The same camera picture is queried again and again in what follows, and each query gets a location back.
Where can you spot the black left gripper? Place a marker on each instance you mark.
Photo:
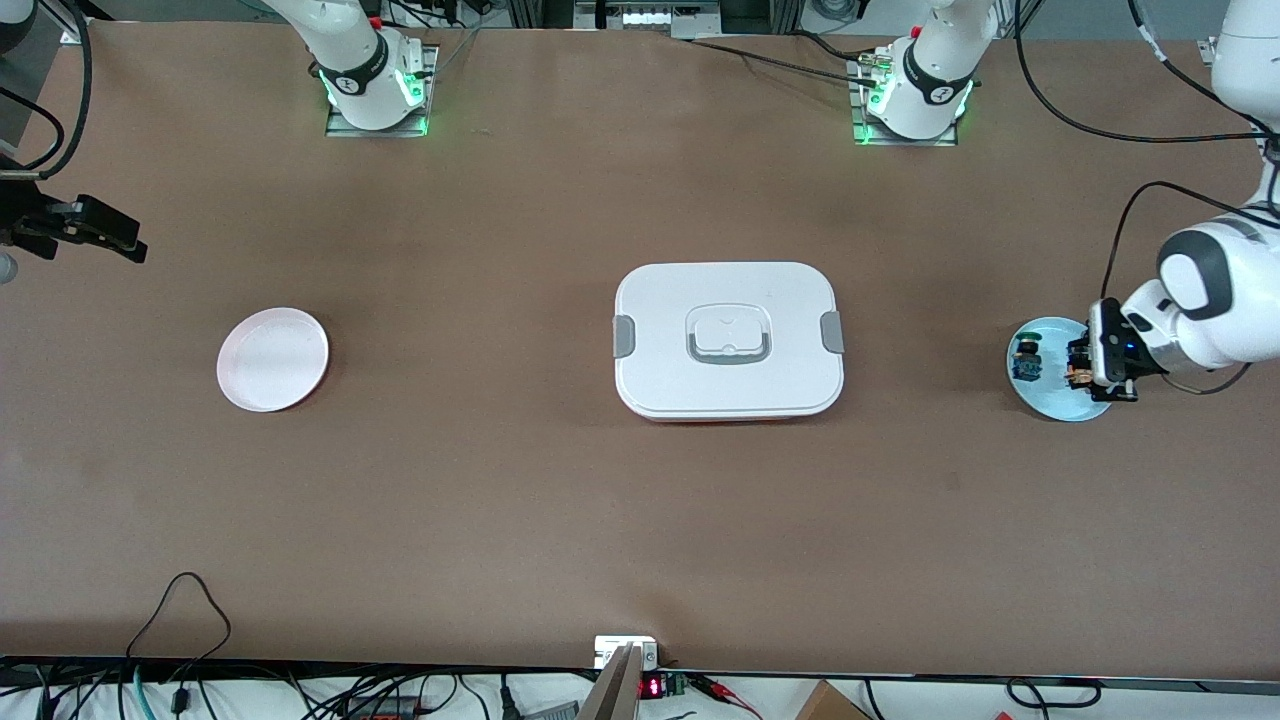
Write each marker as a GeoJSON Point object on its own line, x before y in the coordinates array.
{"type": "Point", "coordinates": [1079, 357]}

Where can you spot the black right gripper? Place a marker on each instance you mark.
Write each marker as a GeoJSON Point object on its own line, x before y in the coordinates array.
{"type": "Point", "coordinates": [22, 214]}

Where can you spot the orange push-button switch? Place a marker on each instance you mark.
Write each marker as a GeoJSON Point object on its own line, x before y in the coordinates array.
{"type": "Point", "coordinates": [1078, 377]}

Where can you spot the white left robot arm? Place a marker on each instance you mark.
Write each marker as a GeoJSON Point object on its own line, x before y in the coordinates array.
{"type": "Point", "coordinates": [1230, 320]}

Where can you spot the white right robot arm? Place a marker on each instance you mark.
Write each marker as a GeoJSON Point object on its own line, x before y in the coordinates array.
{"type": "Point", "coordinates": [360, 60]}

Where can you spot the light blue plate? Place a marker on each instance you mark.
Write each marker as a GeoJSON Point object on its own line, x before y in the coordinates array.
{"type": "Point", "coordinates": [1045, 400]}

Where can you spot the pink plate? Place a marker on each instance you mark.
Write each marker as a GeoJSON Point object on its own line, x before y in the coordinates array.
{"type": "Point", "coordinates": [272, 360]}

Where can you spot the brown cardboard box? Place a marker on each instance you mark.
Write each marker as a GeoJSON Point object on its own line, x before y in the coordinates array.
{"type": "Point", "coordinates": [828, 705]}

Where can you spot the white lunch box grey latches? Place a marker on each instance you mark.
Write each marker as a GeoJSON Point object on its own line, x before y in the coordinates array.
{"type": "Point", "coordinates": [660, 300]}

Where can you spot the red clip lead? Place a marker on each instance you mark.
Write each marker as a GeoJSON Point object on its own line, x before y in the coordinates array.
{"type": "Point", "coordinates": [715, 688]}

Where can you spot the red digit display module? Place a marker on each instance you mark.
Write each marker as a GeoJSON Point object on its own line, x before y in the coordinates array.
{"type": "Point", "coordinates": [650, 687]}

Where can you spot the grey control box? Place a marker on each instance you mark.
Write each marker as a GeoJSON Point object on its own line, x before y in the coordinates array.
{"type": "Point", "coordinates": [650, 18]}

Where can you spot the black power plug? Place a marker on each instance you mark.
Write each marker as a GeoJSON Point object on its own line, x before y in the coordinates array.
{"type": "Point", "coordinates": [509, 700]}

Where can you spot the grey power adapter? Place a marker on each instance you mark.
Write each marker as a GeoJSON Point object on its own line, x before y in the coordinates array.
{"type": "Point", "coordinates": [550, 712]}

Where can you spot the blue push-button switch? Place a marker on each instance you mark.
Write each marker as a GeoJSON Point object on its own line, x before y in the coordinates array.
{"type": "Point", "coordinates": [1026, 360]}

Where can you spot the aluminium frame profile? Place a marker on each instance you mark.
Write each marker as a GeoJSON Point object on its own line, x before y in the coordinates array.
{"type": "Point", "coordinates": [68, 28]}

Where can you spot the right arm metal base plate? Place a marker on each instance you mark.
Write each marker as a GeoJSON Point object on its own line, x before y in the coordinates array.
{"type": "Point", "coordinates": [380, 132]}

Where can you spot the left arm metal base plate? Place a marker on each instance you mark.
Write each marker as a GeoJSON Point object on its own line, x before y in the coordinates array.
{"type": "Point", "coordinates": [900, 142]}

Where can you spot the white mounting bracket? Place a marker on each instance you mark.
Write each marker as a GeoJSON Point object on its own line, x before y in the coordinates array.
{"type": "Point", "coordinates": [610, 645]}

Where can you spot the aluminium camera pole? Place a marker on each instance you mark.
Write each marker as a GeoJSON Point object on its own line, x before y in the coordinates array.
{"type": "Point", "coordinates": [612, 695]}

